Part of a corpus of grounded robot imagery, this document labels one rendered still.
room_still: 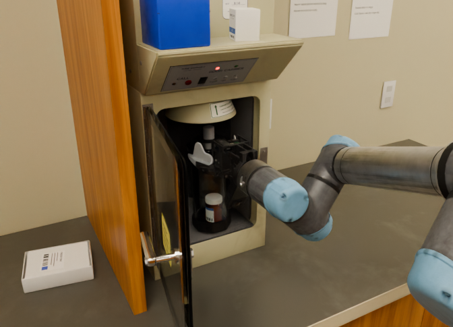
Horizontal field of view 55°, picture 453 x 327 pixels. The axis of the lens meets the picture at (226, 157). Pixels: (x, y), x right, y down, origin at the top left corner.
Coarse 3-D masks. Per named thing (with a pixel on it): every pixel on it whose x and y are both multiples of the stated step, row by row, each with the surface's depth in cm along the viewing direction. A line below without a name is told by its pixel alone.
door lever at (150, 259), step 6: (144, 234) 77; (144, 240) 75; (150, 240) 76; (144, 246) 74; (150, 246) 74; (144, 252) 73; (150, 252) 72; (174, 252) 73; (144, 258) 71; (150, 258) 71; (156, 258) 71; (162, 258) 71; (168, 258) 72; (174, 258) 72; (150, 264) 71
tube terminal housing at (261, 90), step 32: (128, 0) 84; (256, 0) 94; (128, 32) 88; (224, 32) 93; (128, 64) 92; (128, 96) 97; (160, 96) 91; (192, 96) 94; (224, 96) 98; (256, 96) 102; (256, 128) 109; (256, 224) 116; (224, 256) 115
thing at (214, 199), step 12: (192, 168) 108; (192, 180) 110; (204, 180) 106; (216, 180) 107; (204, 192) 108; (216, 192) 108; (204, 204) 109; (216, 204) 109; (204, 216) 110; (216, 216) 110
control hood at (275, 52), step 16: (144, 48) 81; (192, 48) 79; (208, 48) 80; (224, 48) 81; (240, 48) 83; (256, 48) 85; (272, 48) 86; (288, 48) 89; (144, 64) 82; (160, 64) 78; (176, 64) 80; (256, 64) 90; (272, 64) 93; (144, 80) 84; (160, 80) 83; (256, 80) 97
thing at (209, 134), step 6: (204, 126) 106; (210, 126) 106; (204, 132) 106; (210, 132) 105; (198, 138) 107; (204, 138) 106; (210, 138) 106; (216, 138) 107; (222, 138) 107; (192, 144) 106; (204, 144) 104; (210, 144) 104
